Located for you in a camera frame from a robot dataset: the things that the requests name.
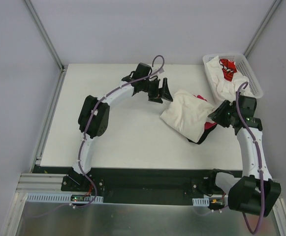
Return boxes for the pink t shirt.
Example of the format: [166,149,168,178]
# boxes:
[191,95,217,131]

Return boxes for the cream white t shirt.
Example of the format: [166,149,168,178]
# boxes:
[160,89,203,142]

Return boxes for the white slotted cable duct left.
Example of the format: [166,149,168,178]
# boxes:
[27,193,103,204]

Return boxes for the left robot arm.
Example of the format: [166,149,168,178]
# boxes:
[61,63,173,192]

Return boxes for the white shirts in basket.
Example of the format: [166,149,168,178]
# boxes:
[204,56,249,102]

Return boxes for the white plastic laundry basket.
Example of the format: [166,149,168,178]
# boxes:
[202,53,263,105]

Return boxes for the red printed white shirt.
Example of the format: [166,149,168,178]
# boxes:
[219,59,237,82]

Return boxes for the white slotted cable duct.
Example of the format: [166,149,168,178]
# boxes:
[192,196,210,207]
[27,193,103,204]

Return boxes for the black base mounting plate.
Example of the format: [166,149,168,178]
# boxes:
[61,168,223,206]

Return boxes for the white slotted cable duct right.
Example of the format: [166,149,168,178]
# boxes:
[192,196,210,207]

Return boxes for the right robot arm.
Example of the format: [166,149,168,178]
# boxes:
[207,95,281,217]

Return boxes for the aluminium corner post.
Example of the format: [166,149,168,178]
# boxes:
[22,0,65,72]
[244,0,284,58]

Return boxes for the aluminium frame rail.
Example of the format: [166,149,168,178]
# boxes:
[16,173,283,197]

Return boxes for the left aluminium corner post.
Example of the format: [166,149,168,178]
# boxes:
[22,0,65,72]

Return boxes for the right aluminium corner post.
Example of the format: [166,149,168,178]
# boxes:
[244,0,284,58]

